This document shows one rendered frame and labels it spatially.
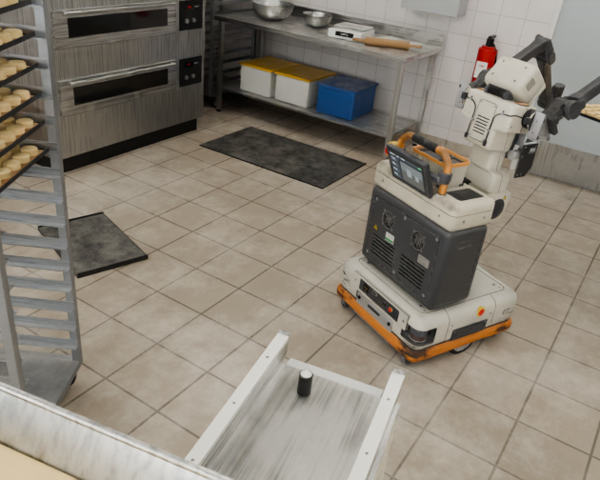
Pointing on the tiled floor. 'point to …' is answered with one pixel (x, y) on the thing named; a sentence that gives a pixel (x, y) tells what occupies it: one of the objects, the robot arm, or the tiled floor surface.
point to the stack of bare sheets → (97, 245)
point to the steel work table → (382, 122)
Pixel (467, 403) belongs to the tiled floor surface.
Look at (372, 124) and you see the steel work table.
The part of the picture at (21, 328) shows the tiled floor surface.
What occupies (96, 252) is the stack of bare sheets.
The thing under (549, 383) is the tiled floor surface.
